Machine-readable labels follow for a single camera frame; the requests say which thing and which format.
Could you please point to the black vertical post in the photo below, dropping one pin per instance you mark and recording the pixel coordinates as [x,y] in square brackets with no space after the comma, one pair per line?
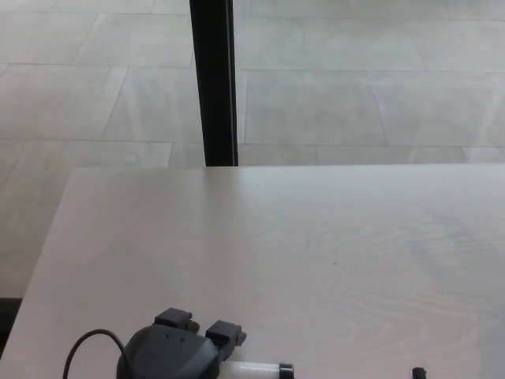
[215,79]

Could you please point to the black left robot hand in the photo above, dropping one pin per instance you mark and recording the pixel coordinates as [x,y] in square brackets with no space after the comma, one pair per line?
[169,355]

